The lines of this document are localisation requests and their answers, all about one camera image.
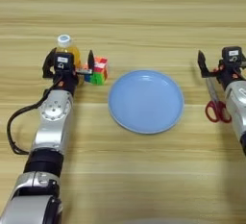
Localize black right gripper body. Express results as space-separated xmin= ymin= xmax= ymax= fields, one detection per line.
xmin=201 ymin=59 xmax=246 ymax=90

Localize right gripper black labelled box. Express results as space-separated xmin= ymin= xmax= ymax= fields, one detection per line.
xmin=221 ymin=45 xmax=245 ymax=65

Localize multicoloured puzzle cube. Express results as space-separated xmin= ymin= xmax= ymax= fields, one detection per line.
xmin=81 ymin=56 xmax=109 ymax=87

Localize orange juice bottle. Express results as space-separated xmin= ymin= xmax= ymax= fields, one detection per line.
xmin=56 ymin=34 xmax=86 ymax=87

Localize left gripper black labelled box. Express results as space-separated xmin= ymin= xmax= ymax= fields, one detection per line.
xmin=52 ymin=52 xmax=76 ymax=74

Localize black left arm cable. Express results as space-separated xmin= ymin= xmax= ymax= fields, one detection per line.
xmin=6 ymin=79 xmax=63 ymax=156

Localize red handled scissors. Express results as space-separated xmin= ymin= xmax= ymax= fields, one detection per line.
xmin=205 ymin=76 xmax=233 ymax=124

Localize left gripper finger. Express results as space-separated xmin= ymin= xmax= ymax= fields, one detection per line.
xmin=86 ymin=49 xmax=96 ymax=71
xmin=41 ymin=47 xmax=59 ymax=79

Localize blue round plate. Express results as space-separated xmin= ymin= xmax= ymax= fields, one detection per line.
xmin=108 ymin=69 xmax=185 ymax=136

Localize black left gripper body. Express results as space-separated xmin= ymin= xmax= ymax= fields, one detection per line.
xmin=51 ymin=67 xmax=94 ymax=97

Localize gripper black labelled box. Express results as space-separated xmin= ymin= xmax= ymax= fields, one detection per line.
xmin=52 ymin=52 xmax=76 ymax=74
xmin=221 ymin=45 xmax=245 ymax=65

